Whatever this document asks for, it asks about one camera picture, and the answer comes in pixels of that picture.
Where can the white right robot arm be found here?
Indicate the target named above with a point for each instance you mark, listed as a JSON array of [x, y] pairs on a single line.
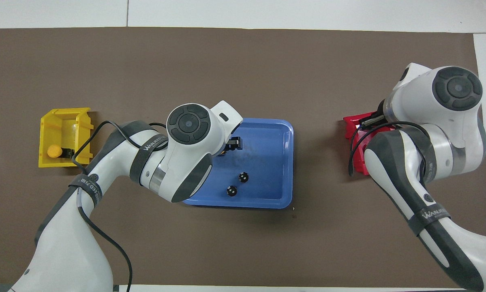
[[449, 134]]

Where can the black knob with white dots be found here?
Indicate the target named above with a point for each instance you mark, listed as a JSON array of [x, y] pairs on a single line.
[[243, 177], [231, 191]]

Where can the brown table mat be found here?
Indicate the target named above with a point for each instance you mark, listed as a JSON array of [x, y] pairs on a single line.
[[242, 61]]

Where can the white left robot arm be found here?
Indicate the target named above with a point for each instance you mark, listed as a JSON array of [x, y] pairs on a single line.
[[186, 162]]

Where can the blue plastic tray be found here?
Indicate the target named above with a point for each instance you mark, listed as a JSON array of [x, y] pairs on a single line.
[[267, 162]]

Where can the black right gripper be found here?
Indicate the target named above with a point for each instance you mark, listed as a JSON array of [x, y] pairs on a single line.
[[374, 119]]

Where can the yellow plastic bin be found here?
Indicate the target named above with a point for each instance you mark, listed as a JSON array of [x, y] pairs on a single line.
[[64, 129]]

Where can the red plastic bin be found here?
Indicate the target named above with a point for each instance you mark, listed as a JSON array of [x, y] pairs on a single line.
[[354, 125]]

